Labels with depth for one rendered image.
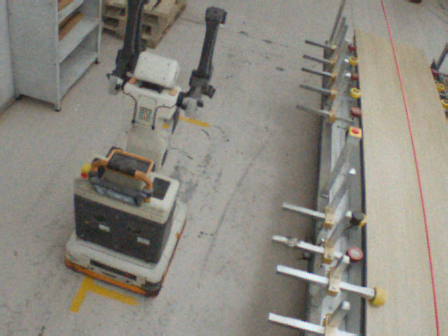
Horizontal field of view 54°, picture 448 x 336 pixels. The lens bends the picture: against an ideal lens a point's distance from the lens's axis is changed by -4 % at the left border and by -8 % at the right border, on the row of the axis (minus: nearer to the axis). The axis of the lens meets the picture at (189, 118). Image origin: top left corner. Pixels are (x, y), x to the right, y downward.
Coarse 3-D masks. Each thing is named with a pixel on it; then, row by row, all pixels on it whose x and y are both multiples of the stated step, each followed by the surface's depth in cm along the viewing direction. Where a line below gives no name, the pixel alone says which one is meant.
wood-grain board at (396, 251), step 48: (384, 48) 398; (384, 96) 333; (432, 96) 346; (384, 144) 288; (432, 144) 296; (384, 192) 253; (432, 192) 258; (384, 240) 225; (432, 240) 228; (384, 288) 202; (432, 288) 204
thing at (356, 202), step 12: (348, 84) 390; (360, 120) 316; (360, 144) 297; (360, 156) 288; (360, 168) 280; (360, 180) 273; (360, 192) 265; (360, 204) 258; (360, 228) 244; (360, 240) 237; (360, 264) 225; (348, 276) 237; (360, 276) 218; (348, 300) 224; (360, 300) 207; (348, 312) 217; (360, 312) 201; (348, 324) 211; (360, 324) 196
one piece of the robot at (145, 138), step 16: (128, 80) 247; (128, 96) 241; (144, 96) 238; (160, 96) 236; (176, 96) 240; (144, 112) 243; (160, 112) 240; (144, 128) 256; (160, 128) 261; (128, 144) 266; (144, 144) 263; (160, 144) 261; (160, 160) 267
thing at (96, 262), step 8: (88, 256) 266; (88, 264) 270; (96, 264) 267; (104, 264) 265; (112, 264) 264; (112, 272) 268; (120, 272) 265; (128, 272) 263; (136, 272) 263; (136, 280) 265; (144, 280) 263
